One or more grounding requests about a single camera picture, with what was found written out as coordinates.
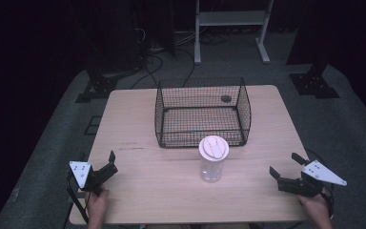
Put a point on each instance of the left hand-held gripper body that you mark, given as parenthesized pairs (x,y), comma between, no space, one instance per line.
(87,178)

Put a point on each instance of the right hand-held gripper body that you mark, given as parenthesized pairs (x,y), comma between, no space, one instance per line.
(308,184)

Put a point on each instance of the person's right hand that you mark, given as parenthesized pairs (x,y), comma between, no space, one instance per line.
(317,206)

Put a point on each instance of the person's left hand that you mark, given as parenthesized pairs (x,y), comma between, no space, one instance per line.
(97,200)

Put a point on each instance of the clear plastic cup white lid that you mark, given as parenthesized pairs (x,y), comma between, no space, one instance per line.
(213,159)

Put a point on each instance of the black stand base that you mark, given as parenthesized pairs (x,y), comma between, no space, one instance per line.
(97,87)
(314,84)

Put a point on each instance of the black round disc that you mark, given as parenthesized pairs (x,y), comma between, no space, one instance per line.
(226,98)

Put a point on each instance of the white metal stand frame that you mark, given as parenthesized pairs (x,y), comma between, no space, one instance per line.
(232,19)

